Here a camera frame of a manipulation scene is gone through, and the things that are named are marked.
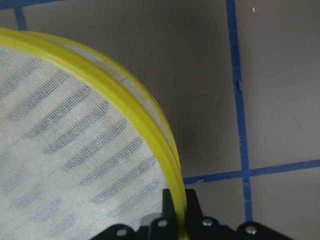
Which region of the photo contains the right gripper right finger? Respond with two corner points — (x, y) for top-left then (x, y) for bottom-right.
(185, 189), (205, 240)

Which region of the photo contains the yellow steamer basket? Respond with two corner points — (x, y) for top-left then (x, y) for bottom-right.
(0, 28), (187, 240)

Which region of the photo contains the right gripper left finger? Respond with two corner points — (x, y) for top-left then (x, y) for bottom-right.
(139, 189), (179, 240)

